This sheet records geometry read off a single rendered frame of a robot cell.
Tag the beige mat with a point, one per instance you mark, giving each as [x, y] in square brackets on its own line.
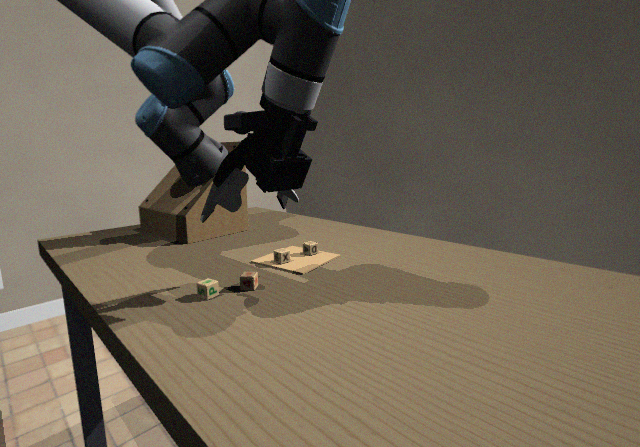
[299, 263]

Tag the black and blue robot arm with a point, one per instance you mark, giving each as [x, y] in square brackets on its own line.
[182, 61]

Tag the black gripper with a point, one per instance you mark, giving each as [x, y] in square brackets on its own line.
[276, 150]

